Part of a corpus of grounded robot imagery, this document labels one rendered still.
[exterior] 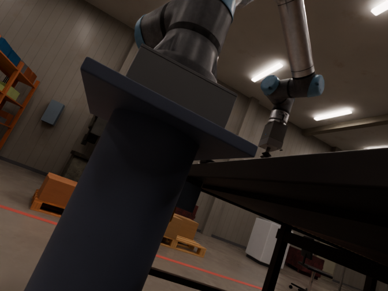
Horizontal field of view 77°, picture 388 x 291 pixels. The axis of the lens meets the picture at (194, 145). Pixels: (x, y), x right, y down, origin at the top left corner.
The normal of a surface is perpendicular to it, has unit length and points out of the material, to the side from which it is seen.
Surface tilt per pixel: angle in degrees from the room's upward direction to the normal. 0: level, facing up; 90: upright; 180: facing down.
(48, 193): 90
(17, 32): 90
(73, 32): 90
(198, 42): 72
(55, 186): 90
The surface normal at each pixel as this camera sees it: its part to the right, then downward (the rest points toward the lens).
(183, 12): -0.42, -0.34
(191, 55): 0.39, -0.39
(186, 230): 0.44, -0.04
